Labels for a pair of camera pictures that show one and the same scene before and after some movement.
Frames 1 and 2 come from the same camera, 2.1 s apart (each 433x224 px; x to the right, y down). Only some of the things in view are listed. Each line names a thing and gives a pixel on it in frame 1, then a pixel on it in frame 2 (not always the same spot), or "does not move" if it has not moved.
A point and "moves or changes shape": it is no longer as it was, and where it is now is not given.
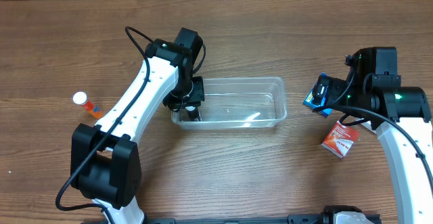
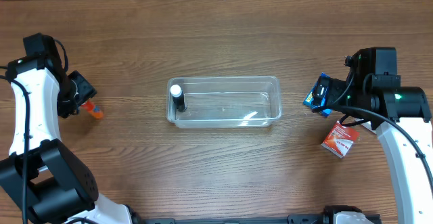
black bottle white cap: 192,112 moves or changes shape
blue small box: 316,97 does not move
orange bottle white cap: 80,98 does not move
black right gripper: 322,93 does not move
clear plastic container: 238,103 does not move
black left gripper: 189,99 to 82,91
